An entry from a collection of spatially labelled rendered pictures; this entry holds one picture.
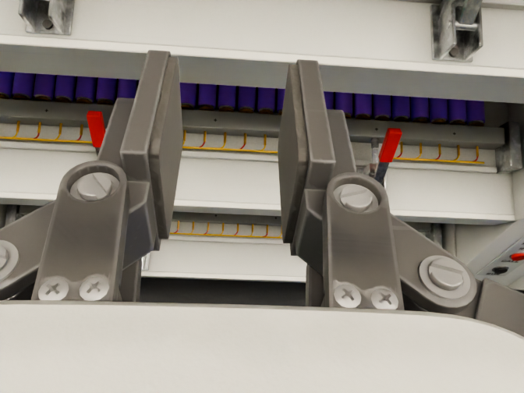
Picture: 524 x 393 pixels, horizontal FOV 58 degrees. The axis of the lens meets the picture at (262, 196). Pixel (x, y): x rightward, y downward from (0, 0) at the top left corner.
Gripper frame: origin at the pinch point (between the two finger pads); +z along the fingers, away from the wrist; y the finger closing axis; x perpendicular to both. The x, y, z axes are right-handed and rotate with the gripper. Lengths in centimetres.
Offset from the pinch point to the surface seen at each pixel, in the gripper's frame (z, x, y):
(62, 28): 19.6, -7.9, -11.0
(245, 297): 31, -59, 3
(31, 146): 27.1, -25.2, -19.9
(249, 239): 31, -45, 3
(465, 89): 20.2, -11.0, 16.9
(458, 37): 20.8, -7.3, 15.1
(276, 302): 30, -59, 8
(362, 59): 19.3, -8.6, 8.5
